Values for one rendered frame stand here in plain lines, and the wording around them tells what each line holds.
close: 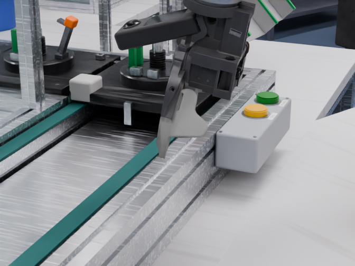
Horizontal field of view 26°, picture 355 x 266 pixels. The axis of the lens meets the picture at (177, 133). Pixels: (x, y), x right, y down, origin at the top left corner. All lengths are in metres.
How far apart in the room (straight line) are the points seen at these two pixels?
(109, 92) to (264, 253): 0.45
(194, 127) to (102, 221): 0.16
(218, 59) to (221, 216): 0.31
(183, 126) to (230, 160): 0.27
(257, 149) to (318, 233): 0.16
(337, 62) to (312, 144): 0.55
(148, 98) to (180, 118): 0.37
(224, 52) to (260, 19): 0.74
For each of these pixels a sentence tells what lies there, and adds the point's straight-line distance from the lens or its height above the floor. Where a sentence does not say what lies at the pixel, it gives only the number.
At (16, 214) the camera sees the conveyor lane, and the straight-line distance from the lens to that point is 1.07.
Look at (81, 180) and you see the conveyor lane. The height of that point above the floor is 0.92.
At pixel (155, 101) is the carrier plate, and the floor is 0.97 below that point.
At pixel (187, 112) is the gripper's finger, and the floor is 1.07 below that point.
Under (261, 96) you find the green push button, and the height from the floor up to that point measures 0.97.
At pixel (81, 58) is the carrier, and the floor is 0.97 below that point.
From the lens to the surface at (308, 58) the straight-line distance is 1.99.
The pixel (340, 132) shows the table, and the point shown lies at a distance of 1.51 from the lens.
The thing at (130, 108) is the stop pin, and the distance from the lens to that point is 1.32.
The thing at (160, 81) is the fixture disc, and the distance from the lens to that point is 1.36.
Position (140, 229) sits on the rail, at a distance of 0.98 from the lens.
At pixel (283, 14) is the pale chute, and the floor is 1.00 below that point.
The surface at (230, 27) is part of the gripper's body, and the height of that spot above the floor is 1.18.
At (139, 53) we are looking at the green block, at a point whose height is 1.01.
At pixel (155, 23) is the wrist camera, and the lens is 0.97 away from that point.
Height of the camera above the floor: 1.40
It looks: 22 degrees down
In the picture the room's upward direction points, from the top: straight up
